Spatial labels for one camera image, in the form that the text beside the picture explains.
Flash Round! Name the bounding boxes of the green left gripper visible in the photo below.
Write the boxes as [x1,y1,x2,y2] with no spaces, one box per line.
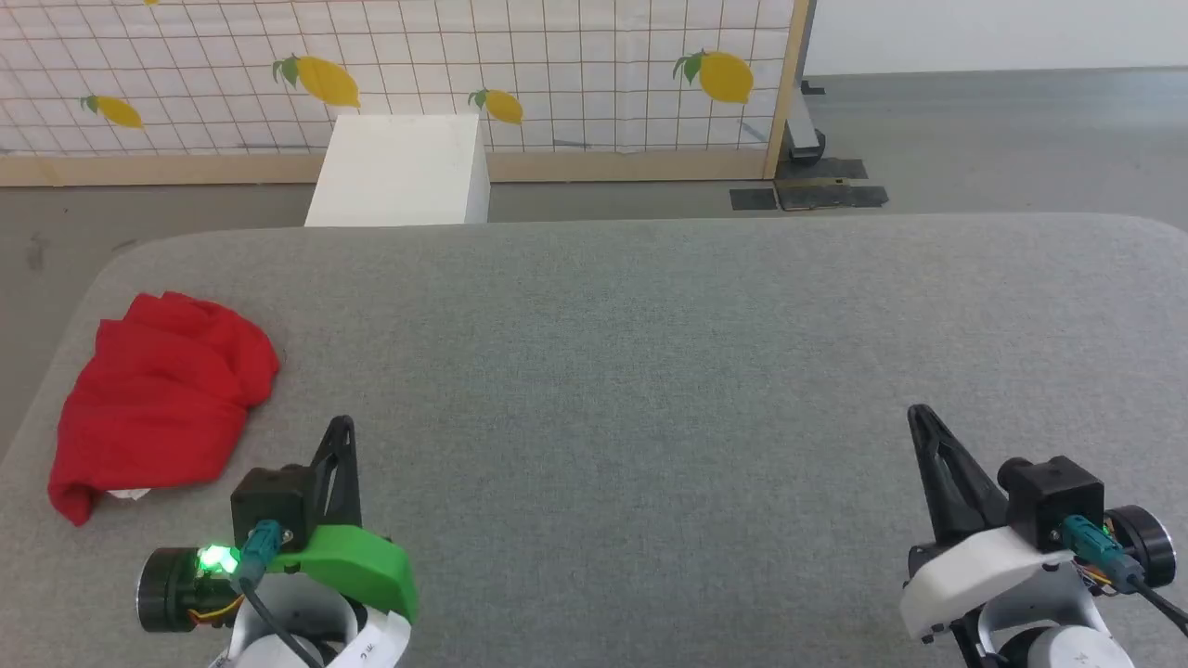
[267,417,420,625]

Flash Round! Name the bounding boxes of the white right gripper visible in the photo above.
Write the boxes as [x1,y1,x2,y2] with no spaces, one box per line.
[898,404,1054,643]

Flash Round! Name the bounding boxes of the red white basketball jersey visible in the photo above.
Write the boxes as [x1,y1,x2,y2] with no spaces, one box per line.
[48,291,281,527]

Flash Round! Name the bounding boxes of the white label tag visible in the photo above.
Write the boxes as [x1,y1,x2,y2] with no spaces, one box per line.
[329,608,412,668]

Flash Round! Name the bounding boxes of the white box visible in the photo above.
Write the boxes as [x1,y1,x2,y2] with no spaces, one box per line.
[304,113,491,227]

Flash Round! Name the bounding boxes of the large black floor patch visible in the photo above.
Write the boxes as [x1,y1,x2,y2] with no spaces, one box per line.
[774,157,890,213]

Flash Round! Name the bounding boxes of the grey metal partition foot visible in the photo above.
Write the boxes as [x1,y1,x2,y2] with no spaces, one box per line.
[784,82,828,168]

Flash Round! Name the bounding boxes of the lemon print partition screen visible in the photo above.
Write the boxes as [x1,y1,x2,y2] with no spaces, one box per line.
[0,0,810,187]

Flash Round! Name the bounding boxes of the left black cable teal plug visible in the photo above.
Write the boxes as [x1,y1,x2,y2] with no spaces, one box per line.
[232,520,326,668]

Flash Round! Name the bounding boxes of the black cable teal plug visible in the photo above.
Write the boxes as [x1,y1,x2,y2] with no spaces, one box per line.
[232,520,326,668]
[1061,515,1188,636]

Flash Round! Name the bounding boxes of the right black cable teal plug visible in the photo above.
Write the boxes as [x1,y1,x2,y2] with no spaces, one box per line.
[1061,515,1188,636]

